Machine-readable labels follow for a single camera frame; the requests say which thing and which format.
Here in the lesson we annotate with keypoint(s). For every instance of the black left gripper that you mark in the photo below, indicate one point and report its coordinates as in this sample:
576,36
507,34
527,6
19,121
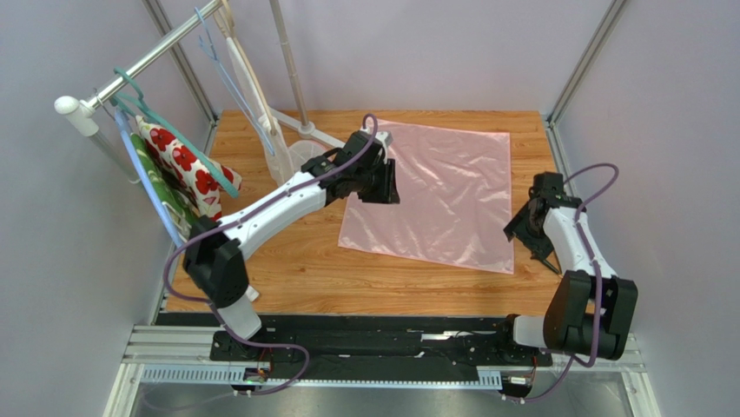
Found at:
386,192

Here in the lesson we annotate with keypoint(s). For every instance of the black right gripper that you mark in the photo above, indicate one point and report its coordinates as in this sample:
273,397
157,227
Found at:
526,236

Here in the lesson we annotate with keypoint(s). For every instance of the pink cloth napkin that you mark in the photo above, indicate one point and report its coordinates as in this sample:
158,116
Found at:
455,190

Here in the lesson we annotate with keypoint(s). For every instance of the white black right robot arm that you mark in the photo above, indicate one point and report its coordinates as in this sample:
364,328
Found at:
592,308

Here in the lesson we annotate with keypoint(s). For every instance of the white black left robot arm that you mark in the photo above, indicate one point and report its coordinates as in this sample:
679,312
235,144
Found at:
216,256

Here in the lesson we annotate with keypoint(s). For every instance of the beige hanger with white cloth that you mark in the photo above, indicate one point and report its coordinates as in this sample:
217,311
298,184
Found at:
253,100

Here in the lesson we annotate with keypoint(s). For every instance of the light blue thin hanger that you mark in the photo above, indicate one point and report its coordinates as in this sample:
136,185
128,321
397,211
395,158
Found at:
233,89

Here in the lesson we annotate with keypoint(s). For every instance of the red floral white cloth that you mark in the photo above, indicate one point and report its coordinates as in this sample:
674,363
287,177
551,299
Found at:
196,182

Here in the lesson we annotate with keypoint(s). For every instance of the green patterned cloth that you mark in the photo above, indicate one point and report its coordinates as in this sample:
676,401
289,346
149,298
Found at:
179,210

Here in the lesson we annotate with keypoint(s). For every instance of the blue plastic hanger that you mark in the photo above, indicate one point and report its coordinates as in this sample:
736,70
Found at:
126,134

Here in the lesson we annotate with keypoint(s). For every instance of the teal plastic hanger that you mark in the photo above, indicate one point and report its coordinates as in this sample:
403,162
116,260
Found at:
140,103

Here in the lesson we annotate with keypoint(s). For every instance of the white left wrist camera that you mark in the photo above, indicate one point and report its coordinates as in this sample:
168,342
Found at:
384,137

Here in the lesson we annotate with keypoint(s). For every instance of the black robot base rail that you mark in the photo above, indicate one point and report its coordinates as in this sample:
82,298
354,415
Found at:
379,348

